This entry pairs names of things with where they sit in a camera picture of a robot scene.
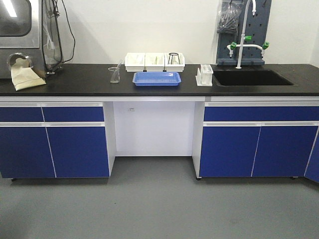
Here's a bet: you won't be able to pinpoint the white test tube rack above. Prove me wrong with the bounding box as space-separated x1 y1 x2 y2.
196 64 213 87

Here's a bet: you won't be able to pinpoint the grey pegboard drying rack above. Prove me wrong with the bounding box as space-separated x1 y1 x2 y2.
216 0 272 66

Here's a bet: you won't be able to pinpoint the blue plastic tray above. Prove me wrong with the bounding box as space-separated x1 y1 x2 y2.
133 72 181 86

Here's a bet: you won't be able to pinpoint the white middle storage bin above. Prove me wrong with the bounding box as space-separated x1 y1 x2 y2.
145 53 164 72

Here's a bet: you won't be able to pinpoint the white storage bin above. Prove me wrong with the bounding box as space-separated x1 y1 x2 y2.
145 53 164 72
125 52 145 72
164 52 185 72

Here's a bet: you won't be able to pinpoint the white right storage bin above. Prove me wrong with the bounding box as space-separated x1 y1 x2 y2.
164 52 185 72

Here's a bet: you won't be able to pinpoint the white left storage bin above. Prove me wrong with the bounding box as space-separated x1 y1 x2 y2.
125 52 145 72

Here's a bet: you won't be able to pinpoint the clear glass beaker on counter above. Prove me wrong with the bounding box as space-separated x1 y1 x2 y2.
108 67 120 84

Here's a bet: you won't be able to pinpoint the black metal tripod stand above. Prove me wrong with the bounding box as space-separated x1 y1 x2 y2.
168 52 180 64

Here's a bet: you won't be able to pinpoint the blue right cabinet unit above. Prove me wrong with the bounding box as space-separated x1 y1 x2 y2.
192 96 319 182

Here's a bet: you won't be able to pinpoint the blue cabinet unit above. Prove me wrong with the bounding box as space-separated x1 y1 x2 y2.
0 96 116 179
192 96 319 182

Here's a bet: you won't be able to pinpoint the black lab sink basin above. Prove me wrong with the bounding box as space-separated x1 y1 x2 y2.
213 70 293 86

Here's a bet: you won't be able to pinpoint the blue left cabinet unit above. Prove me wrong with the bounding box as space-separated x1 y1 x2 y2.
0 96 116 179

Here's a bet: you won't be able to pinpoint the white lab faucet green knobs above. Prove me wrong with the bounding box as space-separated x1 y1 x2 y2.
227 0 271 69

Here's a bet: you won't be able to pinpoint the clear plastic bag of pegs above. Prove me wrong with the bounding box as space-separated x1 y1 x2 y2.
217 0 243 35

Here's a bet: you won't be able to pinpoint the stainless steel glove box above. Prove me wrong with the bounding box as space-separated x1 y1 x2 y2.
0 0 63 79

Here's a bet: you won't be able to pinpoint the black power cable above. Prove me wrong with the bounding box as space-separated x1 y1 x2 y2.
41 0 76 75

